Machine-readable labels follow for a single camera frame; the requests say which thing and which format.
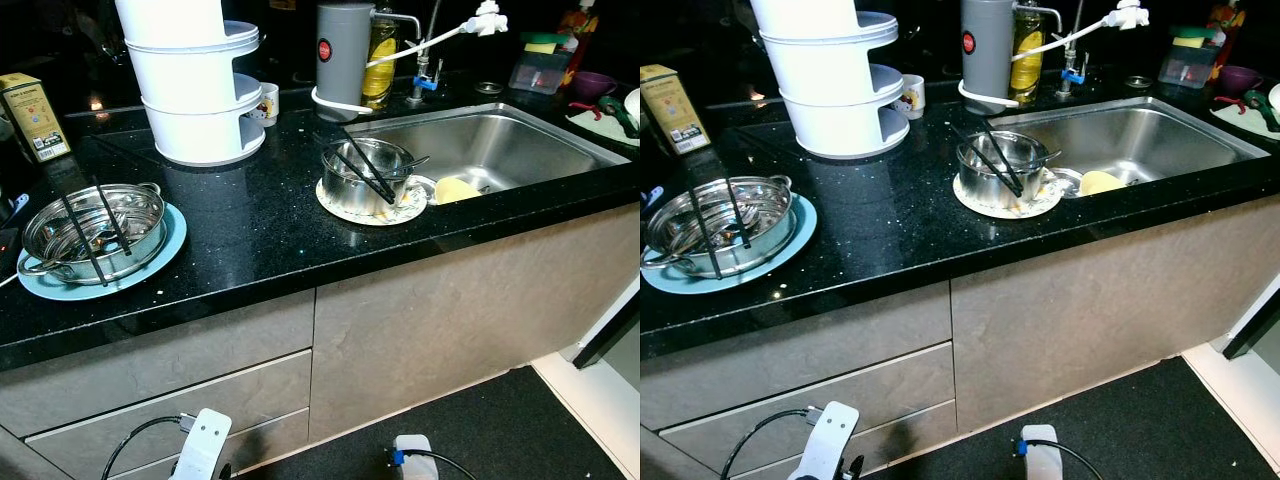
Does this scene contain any grey cabinet door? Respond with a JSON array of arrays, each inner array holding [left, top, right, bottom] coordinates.
[[308, 200, 641, 443], [948, 190, 1280, 436]]

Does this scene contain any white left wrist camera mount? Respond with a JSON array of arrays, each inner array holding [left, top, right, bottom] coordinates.
[[800, 402, 861, 480], [175, 408, 233, 480]]

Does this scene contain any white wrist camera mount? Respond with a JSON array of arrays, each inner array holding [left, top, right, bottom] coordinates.
[[175, 408, 233, 480], [800, 402, 861, 480], [1020, 425, 1061, 480], [392, 435, 436, 480]]

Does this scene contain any white patterned plate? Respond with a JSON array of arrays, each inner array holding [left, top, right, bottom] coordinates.
[[315, 175, 433, 227], [950, 170, 1066, 221]]

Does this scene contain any green handled tool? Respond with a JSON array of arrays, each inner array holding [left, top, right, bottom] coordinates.
[[1245, 90, 1280, 133], [600, 95, 641, 139]]

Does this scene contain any white tiered storage rack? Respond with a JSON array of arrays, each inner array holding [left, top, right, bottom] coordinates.
[[750, 0, 901, 161], [115, 0, 268, 168]]

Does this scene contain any purple bowl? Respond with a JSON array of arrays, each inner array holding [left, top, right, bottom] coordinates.
[[1218, 65, 1266, 98], [570, 70, 619, 103]]

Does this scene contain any steel gooseneck faucet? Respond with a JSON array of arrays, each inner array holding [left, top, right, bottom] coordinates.
[[1050, 0, 1151, 99], [405, 0, 511, 106]]

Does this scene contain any large steel two-handled pot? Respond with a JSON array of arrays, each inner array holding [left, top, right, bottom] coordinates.
[[640, 175, 796, 279], [18, 182, 168, 286]]

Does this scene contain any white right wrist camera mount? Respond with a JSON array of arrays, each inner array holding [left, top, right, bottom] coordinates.
[[1020, 425, 1061, 480], [392, 435, 436, 480]]

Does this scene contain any grey cylindrical water filter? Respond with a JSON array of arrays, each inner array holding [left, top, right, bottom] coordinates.
[[960, 0, 1018, 101], [315, 2, 374, 106]]

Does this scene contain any black floor mat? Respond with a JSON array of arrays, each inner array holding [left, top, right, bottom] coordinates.
[[855, 357, 1261, 480], [225, 365, 626, 480]]

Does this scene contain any pale green cloth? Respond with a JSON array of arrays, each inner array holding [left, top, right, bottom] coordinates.
[[565, 100, 641, 146], [1210, 95, 1280, 141]]

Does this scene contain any white flexible hose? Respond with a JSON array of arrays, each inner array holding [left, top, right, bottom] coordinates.
[[955, 20, 1121, 114], [310, 25, 479, 123]]

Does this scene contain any yellow printed carton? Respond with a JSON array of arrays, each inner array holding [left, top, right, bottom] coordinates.
[[0, 72, 73, 164], [640, 65, 713, 156]]

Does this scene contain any white cartoon mug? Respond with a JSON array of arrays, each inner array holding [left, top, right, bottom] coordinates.
[[250, 82, 281, 128], [893, 75, 926, 121]]

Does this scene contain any yellow oil bottle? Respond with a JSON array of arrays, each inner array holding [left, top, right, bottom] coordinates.
[[362, 5, 399, 111], [1008, 0, 1046, 104]]

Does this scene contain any steel sink basin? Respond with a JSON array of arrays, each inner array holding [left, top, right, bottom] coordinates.
[[345, 100, 633, 206], [985, 95, 1271, 199]]

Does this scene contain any grey drawer front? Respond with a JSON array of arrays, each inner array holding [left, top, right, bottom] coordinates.
[[640, 282, 953, 431], [22, 350, 313, 480], [100, 408, 311, 480], [0, 290, 316, 436], [658, 342, 956, 480], [860, 400, 956, 466]]

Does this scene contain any clear plastic container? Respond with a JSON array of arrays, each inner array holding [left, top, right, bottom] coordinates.
[[1160, 40, 1221, 89], [510, 45, 573, 96]]

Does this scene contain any small steel pot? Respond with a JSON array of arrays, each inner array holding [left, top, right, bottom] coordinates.
[[955, 130, 1051, 213], [320, 138, 416, 221]]

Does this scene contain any black edged appliance door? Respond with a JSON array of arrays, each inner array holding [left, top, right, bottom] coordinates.
[[1220, 270, 1280, 363], [560, 275, 641, 371]]

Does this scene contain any yellow plate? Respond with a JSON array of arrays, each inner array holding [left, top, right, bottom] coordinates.
[[1078, 170, 1129, 198], [433, 176, 483, 206]]

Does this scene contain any light blue plate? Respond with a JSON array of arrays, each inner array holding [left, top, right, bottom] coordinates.
[[640, 193, 818, 296], [15, 200, 189, 303]]

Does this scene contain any red yellow soap bottle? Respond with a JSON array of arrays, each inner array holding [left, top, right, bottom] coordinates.
[[1207, 0, 1246, 61], [560, 0, 601, 71]]

